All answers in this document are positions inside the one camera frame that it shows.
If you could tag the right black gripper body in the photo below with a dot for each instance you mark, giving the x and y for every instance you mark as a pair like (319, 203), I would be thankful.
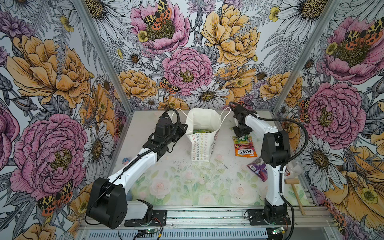
(242, 129)

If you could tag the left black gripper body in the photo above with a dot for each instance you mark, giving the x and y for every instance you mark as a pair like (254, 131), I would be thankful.
(178, 134)

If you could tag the dark green snack packet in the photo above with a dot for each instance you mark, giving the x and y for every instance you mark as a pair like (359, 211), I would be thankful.
(241, 140)

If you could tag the pink yellow Fox's candy bag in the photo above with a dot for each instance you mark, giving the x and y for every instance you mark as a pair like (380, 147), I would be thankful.
(246, 151)

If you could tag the yellow green Fox's candy bag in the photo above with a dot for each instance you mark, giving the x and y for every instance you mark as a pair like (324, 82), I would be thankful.
(201, 131)

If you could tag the white printed paper bag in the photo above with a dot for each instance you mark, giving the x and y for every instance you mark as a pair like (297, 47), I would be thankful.
(203, 145)

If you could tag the purple snack packet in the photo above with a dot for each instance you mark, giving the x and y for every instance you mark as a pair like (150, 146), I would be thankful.
(259, 168)

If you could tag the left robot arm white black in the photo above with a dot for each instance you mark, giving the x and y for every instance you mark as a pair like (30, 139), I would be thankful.
(108, 204)

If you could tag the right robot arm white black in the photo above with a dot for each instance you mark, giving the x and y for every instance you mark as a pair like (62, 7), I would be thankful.
(275, 153)

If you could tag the clear plastic cup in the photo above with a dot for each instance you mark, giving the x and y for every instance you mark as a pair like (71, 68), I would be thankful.
(293, 169)

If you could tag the wooden mallet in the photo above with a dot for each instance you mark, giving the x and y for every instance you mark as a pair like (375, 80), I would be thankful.
(293, 183)

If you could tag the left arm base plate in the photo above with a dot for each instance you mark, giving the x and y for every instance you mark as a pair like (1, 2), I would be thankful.
(155, 218)

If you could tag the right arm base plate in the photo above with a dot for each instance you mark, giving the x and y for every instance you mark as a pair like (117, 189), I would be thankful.
(257, 217)

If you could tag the aluminium frame rail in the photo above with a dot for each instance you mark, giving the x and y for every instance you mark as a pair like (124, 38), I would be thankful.
(239, 217)

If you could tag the white vented cable duct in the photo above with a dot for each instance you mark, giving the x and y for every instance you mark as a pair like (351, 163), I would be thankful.
(181, 234)

